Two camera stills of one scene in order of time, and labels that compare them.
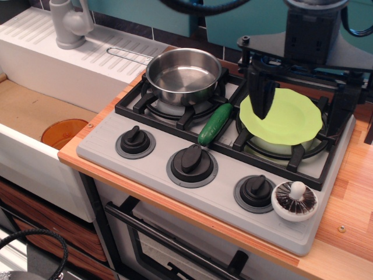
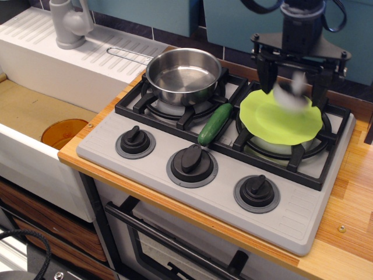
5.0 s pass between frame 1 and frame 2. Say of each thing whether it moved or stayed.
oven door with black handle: stayed
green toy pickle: stayed
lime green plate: stayed
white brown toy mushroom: moved
